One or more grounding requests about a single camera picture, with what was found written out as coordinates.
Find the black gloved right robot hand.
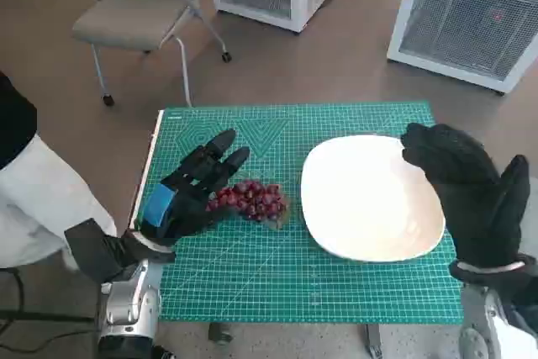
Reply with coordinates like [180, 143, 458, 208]
[399, 122, 531, 270]

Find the white plate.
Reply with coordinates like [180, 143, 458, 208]
[300, 134, 446, 263]

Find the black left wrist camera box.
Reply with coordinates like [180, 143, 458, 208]
[63, 218, 140, 285]

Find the black floor cable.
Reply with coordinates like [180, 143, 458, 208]
[0, 268, 100, 359]

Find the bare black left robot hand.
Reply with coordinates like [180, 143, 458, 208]
[136, 128, 252, 247]

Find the green cutting mat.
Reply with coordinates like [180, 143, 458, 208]
[134, 100, 466, 327]

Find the person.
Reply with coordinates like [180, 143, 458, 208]
[0, 70, 119, 270]

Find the red toy grape bunch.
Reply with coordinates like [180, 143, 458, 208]
[204, 179, 292, 230]

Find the grey office chair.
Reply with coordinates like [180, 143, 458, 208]
[55, 0, 234, 108]

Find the wide white mesh cabinet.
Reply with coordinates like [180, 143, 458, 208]
[386, 0, 538, 97]

